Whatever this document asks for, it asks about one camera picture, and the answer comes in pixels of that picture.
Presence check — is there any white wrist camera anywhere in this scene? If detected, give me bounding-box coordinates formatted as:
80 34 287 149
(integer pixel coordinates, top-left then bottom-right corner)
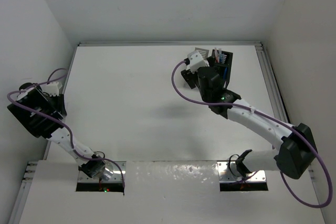
42 81 62 97
186 50 208 73

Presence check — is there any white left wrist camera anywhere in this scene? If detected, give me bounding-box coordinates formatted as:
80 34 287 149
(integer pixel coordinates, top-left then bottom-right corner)
42 81 62 97

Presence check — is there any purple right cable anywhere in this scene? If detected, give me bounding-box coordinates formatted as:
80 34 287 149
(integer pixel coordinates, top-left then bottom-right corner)
171 60 333 209

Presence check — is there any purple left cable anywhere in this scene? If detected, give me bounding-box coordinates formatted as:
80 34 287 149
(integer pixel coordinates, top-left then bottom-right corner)
6 68 125 189

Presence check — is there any white slotted container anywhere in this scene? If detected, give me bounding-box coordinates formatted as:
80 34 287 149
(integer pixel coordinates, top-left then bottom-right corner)
183 48 211 88

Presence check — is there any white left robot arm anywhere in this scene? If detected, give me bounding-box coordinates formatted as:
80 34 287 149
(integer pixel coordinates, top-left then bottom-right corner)
7 68 124 182

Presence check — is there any blue clear pen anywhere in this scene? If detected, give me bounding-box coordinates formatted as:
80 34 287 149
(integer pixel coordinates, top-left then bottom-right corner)
219 51 227 64

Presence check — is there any purple cable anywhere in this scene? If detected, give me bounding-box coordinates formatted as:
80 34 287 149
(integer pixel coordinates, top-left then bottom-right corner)
6 68 125 189
171 60 333 209

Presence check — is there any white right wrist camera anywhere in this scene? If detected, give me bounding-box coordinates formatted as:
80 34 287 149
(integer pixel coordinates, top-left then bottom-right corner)
186 50 208 73

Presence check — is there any red clear pen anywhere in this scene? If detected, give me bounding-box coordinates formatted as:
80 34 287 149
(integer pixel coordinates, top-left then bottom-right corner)
214 48 219 63

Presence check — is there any black slotted container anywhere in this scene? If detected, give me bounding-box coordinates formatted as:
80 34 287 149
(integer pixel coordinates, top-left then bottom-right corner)
206 48 233 88

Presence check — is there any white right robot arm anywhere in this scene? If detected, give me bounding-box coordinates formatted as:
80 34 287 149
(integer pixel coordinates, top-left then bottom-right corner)
181 67 316 179

